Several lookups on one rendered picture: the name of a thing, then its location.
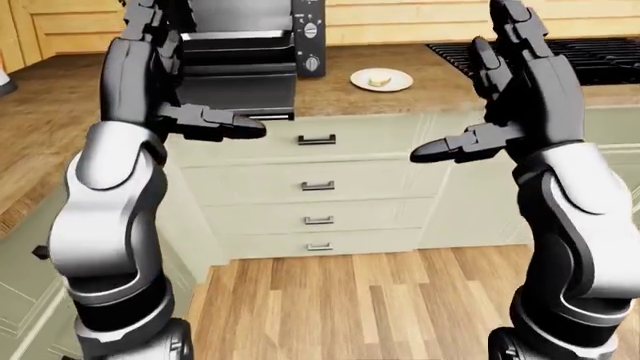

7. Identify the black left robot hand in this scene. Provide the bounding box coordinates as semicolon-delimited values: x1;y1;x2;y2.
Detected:
99;0;268;143

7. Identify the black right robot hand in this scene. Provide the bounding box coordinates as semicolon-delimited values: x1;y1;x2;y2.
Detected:
408;0;586;165

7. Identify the toaster oven door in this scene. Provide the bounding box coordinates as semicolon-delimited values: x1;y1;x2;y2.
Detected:
172;69;299;122

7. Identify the toaster oven tray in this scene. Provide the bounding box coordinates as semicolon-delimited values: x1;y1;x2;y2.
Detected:
180;30;296;72

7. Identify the black toaster oven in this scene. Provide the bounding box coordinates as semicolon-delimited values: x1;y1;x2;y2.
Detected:
169;0;329;122

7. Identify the black stove grate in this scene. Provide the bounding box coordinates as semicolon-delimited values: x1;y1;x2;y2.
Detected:
424;42;640;87

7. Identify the white object with black base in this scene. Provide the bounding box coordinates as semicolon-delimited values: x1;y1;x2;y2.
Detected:
0;55;19;99

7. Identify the white round plate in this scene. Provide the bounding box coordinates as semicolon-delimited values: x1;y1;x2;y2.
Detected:
349;68;416;93

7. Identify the cream drawer cabinet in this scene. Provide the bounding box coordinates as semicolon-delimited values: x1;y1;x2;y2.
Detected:
167;111;531;267

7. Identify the large metal drawer handle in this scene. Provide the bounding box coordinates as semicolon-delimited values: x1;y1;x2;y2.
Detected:
297;132;337;147

